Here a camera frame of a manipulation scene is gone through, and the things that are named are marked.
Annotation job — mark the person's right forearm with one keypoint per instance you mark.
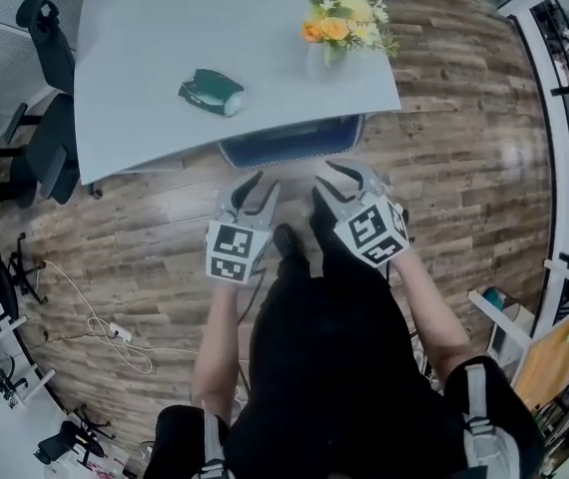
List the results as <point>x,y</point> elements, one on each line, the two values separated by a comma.
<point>434,317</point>

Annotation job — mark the white computer case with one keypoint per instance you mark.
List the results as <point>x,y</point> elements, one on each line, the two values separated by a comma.
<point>509,337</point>

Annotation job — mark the black office chair with headrest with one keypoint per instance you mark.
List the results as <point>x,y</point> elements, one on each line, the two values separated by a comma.
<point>52,53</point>

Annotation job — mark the person's left forearm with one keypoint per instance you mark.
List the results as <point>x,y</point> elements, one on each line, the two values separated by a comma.
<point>217,347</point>

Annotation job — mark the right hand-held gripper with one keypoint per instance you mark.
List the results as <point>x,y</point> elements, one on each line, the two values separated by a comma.
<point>372,232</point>

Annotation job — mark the yellow orange flower bouquet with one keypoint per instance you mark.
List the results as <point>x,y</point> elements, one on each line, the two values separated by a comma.
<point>344,13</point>

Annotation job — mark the wooden desk with white legs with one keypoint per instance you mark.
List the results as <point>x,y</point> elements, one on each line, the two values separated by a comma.
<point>554,359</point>

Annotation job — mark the green tissue pack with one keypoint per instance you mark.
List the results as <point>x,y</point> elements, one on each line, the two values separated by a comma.
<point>209,90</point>

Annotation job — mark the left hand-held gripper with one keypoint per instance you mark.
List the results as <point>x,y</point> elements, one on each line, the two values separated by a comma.
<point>237,247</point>

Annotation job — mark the person's black clothing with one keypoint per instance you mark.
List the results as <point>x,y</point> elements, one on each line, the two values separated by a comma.
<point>334,367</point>

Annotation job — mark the blue bin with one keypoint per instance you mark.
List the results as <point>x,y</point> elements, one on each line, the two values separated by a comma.
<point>494,298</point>

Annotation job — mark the white power strip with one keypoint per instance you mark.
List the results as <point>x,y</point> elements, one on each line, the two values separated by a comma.
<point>121,332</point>

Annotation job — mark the white vase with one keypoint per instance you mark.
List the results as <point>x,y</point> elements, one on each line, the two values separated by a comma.
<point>317,65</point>

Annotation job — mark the black metal railing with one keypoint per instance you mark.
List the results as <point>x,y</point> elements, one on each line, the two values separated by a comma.
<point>559,90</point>

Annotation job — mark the person's left black shoe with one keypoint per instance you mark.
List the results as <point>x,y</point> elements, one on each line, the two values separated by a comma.
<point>288,245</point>

